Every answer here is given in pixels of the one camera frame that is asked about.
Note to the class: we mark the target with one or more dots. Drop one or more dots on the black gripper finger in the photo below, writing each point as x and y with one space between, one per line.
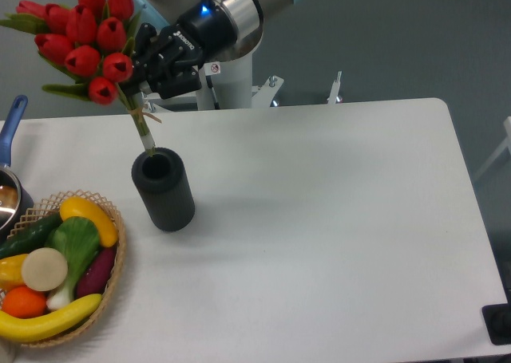
149 52
165 84

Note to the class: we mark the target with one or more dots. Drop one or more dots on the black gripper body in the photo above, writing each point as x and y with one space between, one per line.
198 35

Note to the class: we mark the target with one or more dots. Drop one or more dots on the red tulip bouquet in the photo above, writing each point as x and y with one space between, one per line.
93 44

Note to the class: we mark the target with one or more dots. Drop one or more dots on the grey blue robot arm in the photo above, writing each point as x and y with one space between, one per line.
247 16

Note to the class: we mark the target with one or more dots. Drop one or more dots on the dark grey ribbed vase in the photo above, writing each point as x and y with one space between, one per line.
162 183

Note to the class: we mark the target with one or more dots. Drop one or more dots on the yellow squash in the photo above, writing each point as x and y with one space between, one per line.
76 206

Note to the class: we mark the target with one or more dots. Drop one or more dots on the woven wicker basket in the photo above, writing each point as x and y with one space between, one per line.
52 205

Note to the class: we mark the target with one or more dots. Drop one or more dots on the green bok choy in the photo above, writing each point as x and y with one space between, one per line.
77 239

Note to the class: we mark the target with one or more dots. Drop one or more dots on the dark green cucumber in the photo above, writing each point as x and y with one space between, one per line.
32 237

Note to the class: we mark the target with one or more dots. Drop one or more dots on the purple sweet potato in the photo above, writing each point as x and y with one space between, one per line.
95 279

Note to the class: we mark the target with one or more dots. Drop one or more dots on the beige round slice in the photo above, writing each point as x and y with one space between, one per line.
44 269

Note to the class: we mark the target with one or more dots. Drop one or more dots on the yellow bell pepper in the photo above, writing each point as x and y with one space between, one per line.
11 272

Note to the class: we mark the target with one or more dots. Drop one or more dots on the orange fruit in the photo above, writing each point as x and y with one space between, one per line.
23 302

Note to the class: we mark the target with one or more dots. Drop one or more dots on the yellow banana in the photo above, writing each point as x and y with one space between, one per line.
49 325

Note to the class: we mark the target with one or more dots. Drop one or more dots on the black device at edge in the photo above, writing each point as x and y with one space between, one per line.
497 321

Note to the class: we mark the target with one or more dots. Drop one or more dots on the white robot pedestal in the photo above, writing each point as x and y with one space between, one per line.
225 85

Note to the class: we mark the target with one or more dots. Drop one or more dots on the blue handled saucepan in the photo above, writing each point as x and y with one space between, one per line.
15 200

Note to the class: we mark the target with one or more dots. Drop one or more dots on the white frame at right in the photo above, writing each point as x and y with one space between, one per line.
497 157

